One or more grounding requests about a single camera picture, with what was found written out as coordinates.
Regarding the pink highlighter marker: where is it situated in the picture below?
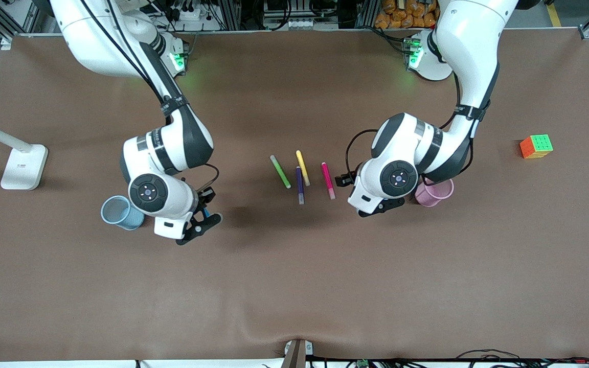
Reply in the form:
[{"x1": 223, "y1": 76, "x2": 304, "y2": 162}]
[{"x1": 321, "y1": 162, "x2": 336, "y2": 200}]

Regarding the pink plastic cup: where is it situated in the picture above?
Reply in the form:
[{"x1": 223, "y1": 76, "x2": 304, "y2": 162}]
[{"x1": 415, "y1": 178, "x2": 455, "y2": 208}]

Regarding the blue plastic cup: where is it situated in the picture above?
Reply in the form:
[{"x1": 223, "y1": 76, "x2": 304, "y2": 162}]
[{"x1": 101, "y1": 195, "x2": 145, "y2": 231}]

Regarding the yellow highlighter marker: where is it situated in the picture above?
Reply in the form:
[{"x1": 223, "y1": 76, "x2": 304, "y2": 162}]
[{"x1": 296, "y1": 150, "x2": 311, "y2": 187}]

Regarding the green highlighter marker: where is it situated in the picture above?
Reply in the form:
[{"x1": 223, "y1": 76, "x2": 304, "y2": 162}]
[{"x1": 269, "y1": 155, "x2": 292, "y2": 189}]

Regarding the colourful puzzle cube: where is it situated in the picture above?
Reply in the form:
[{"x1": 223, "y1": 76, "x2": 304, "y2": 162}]
[{"x1": 519, "y1": 134, "x2": 554, "y2": 159}]

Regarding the white power strip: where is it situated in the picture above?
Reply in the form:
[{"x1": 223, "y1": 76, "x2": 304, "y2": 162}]
[{"x1": 264, "y1": 18, "x2": 322, "y2": 30}]

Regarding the orange packets pile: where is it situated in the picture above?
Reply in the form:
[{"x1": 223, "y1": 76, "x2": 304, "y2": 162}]
[{"x1": 375, "y1": 0, "x2": 439, "y2": 29}]

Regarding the metal bracket at table edge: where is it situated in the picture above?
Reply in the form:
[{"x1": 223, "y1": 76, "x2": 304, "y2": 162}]
[{"x1": 283, "y1": 339, "x2": 314, "y2": 368}]

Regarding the black floor cable bundle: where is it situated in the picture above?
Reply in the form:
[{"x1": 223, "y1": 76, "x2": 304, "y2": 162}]
[{"x1": 456, "y1": 349, "x2": 589, "y2": 368}]

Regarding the aluminium table edge rail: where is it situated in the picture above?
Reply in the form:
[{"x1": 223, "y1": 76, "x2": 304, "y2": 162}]
[{"x1": 1, "y1": 27, "x2": 589, "y2": 51}]

